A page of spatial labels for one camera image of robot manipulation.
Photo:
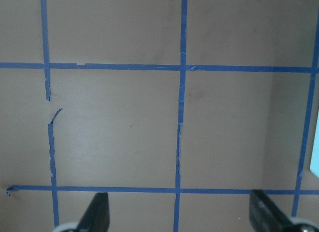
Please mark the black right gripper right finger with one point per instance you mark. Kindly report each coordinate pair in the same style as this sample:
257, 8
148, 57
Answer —
265, 216

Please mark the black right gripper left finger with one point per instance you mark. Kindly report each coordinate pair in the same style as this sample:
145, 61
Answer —
97, 216

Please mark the turquoise plastic bin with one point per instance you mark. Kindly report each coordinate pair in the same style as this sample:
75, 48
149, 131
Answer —
314, 164

